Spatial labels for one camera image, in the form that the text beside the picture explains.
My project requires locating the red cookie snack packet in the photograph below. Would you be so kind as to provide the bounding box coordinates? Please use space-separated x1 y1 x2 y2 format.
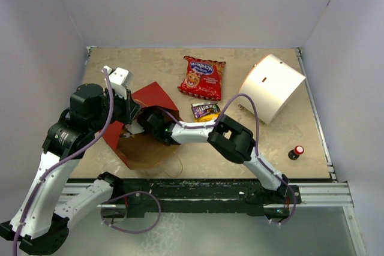
178 56 226 101

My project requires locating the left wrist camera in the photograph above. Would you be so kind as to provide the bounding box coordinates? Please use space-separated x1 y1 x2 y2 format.
103 65 133 100

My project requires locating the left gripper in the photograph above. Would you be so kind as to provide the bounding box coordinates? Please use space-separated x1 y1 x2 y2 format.
90 86 142 132

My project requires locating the white cylindrical appliance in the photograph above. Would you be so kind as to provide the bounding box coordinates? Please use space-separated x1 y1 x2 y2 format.
239 54 305 124

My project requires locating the yellow snack bar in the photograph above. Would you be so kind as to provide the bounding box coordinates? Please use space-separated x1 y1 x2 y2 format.
194 113 220 122

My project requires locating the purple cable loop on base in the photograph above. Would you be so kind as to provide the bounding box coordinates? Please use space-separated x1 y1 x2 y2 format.
100 191 163 234

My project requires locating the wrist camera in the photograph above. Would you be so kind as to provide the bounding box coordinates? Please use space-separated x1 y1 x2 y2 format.
103 65 133 100
123 122 144 138

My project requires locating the red paper bag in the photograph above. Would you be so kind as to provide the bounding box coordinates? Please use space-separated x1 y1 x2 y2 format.
103 82 184 178

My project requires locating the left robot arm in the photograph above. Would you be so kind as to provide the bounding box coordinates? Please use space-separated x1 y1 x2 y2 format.
1 83 141 255

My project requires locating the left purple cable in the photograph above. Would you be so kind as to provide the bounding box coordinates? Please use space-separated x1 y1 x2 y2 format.
11 68 115 256

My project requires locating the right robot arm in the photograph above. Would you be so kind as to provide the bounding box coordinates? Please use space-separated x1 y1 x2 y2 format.
137 107 298 205

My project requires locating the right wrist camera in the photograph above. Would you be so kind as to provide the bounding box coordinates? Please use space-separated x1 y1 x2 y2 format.
123 122 144 138

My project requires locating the red emergency stop button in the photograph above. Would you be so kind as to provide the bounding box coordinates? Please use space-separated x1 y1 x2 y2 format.
288 145 305 160

